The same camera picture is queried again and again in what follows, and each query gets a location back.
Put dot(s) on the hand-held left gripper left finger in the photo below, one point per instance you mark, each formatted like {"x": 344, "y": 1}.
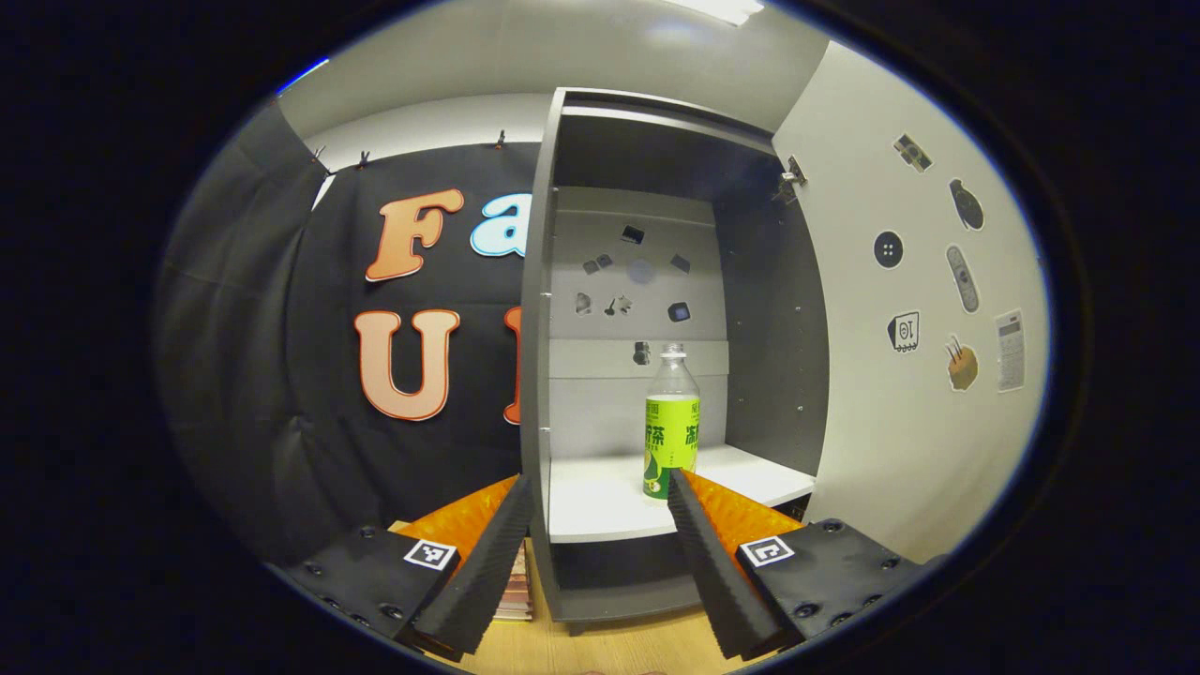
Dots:
{"x": 497, "y": 562}

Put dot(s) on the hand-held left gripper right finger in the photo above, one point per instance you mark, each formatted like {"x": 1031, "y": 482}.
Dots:
{"x": 708, "y": 572}

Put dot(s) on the green label bottle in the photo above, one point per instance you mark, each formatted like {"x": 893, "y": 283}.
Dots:
{"x": 671, "y": 441}

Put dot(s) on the grey cabinet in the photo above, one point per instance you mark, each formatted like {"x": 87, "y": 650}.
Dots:
{"x": 769, "y": 328}

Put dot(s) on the white cabinet shelf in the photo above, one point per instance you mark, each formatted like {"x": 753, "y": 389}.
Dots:
{"x": 600, "y": 502}

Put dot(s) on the metal door hinge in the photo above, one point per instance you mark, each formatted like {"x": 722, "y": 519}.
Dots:
{"x": 790, "y": 178}

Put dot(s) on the white paged book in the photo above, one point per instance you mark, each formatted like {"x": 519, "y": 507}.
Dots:
{"x": 516, "y": 611}

